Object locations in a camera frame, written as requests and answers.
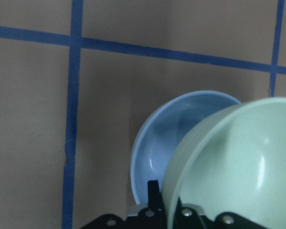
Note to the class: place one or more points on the blue bowl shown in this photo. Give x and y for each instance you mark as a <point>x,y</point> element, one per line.
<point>162,132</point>

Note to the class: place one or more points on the green bowl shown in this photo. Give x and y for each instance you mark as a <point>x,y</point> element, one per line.
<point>233,161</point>

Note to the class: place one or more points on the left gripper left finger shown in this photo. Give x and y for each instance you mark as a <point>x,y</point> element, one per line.
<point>150,217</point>

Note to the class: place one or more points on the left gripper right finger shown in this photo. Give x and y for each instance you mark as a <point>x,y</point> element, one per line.
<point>189,216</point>

